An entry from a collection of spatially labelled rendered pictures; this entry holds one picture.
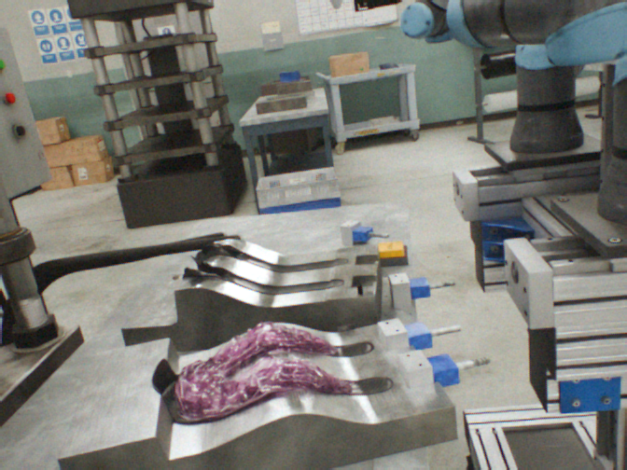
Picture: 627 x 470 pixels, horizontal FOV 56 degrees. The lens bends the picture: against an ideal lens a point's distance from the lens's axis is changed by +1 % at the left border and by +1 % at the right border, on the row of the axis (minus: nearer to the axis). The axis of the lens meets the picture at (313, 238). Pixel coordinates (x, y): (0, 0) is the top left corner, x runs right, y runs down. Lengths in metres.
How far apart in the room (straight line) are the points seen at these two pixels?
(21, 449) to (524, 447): 1.26
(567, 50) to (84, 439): 0.69
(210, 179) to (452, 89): 3.74
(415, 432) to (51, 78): 7.55
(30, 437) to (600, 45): 0.96
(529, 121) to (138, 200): 4.18
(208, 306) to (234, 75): 6.48
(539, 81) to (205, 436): 0.95
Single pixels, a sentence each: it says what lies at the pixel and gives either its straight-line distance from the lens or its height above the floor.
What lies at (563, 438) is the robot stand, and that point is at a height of 0.21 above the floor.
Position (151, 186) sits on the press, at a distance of 5.11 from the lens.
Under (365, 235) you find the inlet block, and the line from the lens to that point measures 1.53.
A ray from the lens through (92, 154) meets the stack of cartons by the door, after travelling 7.64.
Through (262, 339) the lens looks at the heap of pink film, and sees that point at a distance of 0.91.
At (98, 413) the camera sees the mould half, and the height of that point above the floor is 0.91.
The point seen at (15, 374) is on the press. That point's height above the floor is 0.78.
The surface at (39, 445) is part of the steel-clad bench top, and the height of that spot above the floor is 0.80.
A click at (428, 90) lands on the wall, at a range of 7.59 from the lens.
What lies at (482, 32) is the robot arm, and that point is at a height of 1.32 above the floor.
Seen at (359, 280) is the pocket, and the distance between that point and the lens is 1.14.
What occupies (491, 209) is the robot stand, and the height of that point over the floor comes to 0.93.
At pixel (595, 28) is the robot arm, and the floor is 1.31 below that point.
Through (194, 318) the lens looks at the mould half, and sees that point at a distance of 1.14.
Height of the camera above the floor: 1.34
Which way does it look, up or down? 19 degrees down
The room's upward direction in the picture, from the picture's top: 9 degrees counter-clockwise
